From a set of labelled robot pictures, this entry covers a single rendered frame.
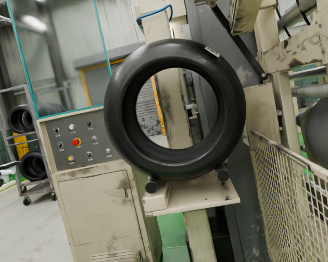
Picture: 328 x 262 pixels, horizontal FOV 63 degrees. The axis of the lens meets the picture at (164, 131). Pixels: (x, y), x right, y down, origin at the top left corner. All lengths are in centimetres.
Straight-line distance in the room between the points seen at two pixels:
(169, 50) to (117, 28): 989
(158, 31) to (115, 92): 49
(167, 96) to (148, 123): 900
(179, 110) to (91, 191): 84
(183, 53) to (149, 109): 936
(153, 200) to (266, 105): 68
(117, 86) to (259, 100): 66
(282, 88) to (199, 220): 78
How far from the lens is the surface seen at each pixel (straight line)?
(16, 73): 1282
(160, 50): 100
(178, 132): 136
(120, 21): 1089
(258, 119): 132
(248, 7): 116
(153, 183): 105
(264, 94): 132
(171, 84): 135
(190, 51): 99
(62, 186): 191
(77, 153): 186
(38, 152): 480
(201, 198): 111
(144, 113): 1037
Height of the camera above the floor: 122
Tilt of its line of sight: 6 degrees down
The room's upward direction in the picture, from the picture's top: 12 degrees counter-clockwise
